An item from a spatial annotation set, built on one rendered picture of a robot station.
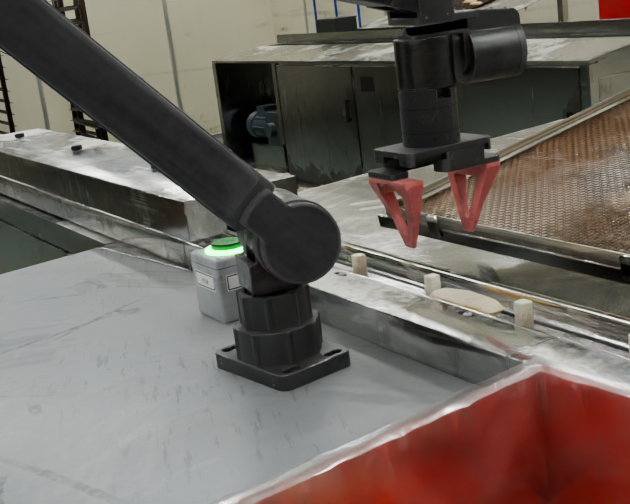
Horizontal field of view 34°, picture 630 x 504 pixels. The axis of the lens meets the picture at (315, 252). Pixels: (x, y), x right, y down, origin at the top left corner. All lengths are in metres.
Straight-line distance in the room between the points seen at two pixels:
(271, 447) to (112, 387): 0.24
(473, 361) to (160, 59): 7.65
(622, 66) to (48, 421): 3.12
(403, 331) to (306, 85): 4.33
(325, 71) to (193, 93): 3.59
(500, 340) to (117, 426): 0.35
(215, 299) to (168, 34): 7.37
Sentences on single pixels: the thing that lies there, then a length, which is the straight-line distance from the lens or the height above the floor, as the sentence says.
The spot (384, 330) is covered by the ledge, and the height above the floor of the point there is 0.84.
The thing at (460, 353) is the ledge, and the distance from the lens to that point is 0.94.
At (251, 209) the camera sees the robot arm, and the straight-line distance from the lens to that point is 0.94.
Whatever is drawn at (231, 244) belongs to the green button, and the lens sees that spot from 1.19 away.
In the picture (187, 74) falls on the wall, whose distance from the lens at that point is 8.59.
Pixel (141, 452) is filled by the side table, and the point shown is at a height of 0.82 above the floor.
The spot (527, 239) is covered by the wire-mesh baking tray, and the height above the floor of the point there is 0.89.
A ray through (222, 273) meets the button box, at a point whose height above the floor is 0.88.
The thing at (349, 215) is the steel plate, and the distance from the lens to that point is 1.64.
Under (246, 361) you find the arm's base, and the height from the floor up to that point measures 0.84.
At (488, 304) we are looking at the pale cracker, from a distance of 1.03.
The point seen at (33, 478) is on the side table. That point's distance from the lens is 0.90.
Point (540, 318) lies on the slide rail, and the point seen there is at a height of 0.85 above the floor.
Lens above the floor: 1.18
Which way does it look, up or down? 14 degrees down
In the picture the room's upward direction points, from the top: 7 degrees counter-clockwise
